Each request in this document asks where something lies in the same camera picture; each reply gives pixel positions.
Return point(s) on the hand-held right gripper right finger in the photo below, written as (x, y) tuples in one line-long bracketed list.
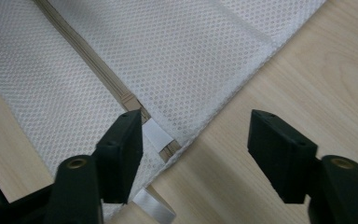
[(281, 155)]

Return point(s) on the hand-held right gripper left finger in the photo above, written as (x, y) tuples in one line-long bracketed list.
[(121, 155)]

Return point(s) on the white mesh laundry bag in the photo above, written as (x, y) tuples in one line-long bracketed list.
[(183, 62)]

